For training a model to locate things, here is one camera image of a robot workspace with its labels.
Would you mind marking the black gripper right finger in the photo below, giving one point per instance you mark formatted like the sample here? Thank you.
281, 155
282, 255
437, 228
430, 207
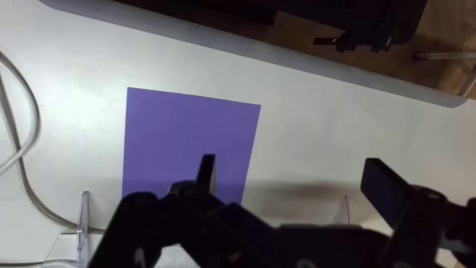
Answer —
421, 224

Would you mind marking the purple paper sheet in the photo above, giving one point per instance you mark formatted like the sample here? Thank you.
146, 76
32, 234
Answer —
183, 139

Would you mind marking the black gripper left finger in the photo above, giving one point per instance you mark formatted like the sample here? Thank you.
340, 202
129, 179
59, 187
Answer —
149, 228

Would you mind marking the metal chair leg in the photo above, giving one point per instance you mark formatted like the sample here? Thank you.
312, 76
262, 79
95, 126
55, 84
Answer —
446, 56

